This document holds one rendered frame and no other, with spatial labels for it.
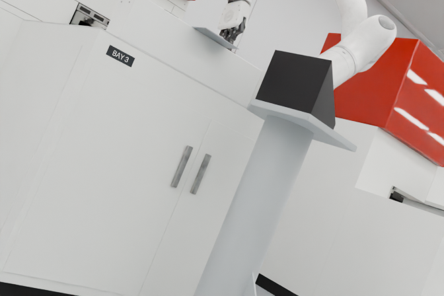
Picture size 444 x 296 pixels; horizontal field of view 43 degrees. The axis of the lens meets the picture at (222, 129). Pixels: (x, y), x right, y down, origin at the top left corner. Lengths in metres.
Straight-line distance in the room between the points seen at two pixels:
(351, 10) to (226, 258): 1.00
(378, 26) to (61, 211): 1.17
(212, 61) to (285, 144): 0.37
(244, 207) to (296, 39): 3.50
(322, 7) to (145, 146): 3.75
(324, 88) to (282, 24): 3.26
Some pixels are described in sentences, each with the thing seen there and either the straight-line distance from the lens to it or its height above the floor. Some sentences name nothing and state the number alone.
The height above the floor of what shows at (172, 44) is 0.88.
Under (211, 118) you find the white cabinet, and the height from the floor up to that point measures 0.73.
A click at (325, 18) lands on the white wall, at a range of 5.33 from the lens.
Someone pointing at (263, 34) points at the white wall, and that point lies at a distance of 4.81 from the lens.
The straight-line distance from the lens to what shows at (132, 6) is 1.67.
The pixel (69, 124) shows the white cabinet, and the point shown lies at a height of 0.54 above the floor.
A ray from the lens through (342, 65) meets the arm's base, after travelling 1.87.
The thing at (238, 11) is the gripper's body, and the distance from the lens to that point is 1.92.
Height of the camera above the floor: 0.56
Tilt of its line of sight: 5 degrees up
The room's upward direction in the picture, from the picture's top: 22 degrees clockwise
